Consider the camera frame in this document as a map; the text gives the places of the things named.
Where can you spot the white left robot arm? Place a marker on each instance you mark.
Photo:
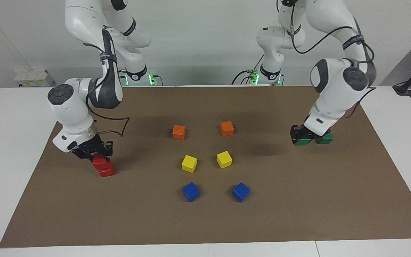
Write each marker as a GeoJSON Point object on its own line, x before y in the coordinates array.
{"type": "Point", "coordinates": [337, 92]}

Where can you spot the blue wooden cube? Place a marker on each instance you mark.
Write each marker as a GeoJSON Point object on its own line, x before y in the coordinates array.
{"type": "Point", "coordinates": [241, 192]}
{"type": "Point", "coordinates": [191, 191]}

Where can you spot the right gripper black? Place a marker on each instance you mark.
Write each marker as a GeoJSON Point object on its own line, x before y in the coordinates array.
{"type": "Point", "coordinates": [91, 147]}

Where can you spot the green lit base connector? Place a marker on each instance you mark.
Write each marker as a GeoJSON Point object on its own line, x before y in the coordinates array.
{"type": "Point", "coordinates": [152, 79]}
{"type": "Point", "coordinates": [253, 76]}

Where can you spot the brown table mat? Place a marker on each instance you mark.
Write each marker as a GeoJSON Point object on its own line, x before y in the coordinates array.
{"type": "Point", "coordinates": [205, 221]}

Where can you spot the green lit right base connector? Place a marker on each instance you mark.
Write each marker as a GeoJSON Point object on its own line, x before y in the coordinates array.
{"type": "Point", "coordinates": [152, 79]}

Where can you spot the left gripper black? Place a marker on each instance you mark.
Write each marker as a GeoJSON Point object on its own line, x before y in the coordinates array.
{"type": "Point", "coordinates": [307, 132]}

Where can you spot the yellow wooden cube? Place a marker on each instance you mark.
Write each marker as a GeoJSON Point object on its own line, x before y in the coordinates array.
{"type": "Point", "coordinates": [224, 159]}
{"type": "Point", "coordinates": [189, 164]}

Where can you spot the white power strip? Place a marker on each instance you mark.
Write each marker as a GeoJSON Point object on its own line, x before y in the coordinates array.
{"type": "Point", "coordinates": [34, 76]}

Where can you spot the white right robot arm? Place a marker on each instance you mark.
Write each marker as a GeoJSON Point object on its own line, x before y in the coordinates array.
{"type": "Point", "coordinates": [80, 21]}

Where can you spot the orange wooden cube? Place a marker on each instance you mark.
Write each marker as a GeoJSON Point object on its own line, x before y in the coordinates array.
{"type": "Point", "coordinates": [178, 132]}
{"type": "Point", "coordinates": [227, 128]}

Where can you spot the green wooden cube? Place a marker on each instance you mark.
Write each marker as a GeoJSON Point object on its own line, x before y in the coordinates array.
{"type": "Point", "coordinates": [302, 142]}
{"type": "Point", "coordinates": [325, 138]}

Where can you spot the red wooden cube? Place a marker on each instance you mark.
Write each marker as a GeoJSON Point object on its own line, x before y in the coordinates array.
{"type": "Point", "coordinates": [107, 171]}
{"type": "Point", "coordinates": [99, 161]}

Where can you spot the green lit left base connector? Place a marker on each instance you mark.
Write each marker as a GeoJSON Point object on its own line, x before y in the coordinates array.
{"type": "Point", "coordinates": [253, 76]}

